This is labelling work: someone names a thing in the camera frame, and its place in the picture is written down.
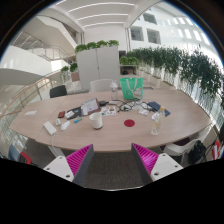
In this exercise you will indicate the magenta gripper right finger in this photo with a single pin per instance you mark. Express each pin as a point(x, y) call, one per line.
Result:
point(153, 166)

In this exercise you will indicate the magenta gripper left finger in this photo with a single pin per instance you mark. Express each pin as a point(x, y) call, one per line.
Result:
point(74, 166)

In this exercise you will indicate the clear plastic water bottle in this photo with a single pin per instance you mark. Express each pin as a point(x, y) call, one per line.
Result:
point(158, 120)

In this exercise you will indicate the white chair right front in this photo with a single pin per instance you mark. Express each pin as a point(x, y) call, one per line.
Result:
point(176, 150)

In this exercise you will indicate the white computer mouse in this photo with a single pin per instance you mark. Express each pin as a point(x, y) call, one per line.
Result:
point(64, 125)

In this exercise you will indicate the black backpack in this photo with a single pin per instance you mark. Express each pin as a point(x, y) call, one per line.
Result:
point(197, 152)

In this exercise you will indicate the blue marker pen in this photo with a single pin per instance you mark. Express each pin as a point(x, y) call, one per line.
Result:
point(77, 120)

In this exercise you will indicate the red round coaster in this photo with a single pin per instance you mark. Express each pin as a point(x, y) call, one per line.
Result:
point(129, 123)

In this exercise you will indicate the white paper cup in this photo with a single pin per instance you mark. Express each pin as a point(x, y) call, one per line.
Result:
point(96, 120)

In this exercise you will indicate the red black phone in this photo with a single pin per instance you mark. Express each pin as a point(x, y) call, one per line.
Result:
point(61, 114)

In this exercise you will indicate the dark blue notebook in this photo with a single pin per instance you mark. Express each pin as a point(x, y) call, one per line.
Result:
point(157, 106)

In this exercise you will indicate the white paper sheet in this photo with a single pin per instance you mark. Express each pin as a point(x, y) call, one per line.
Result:
point(30, 113)

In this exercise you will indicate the black office chair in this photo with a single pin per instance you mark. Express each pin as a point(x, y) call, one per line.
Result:
point(58, 91)

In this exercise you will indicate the green tote bag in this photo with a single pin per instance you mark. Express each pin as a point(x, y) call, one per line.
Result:
point(132, 88)

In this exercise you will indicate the clear bottle white cap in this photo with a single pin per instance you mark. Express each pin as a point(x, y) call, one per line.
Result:
point(114, 90)

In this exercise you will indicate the green hedge plants row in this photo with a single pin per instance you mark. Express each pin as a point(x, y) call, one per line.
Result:
point(195, 67)

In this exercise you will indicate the white storage cabinet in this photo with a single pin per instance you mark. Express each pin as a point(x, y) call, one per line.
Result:
point(99, 63)

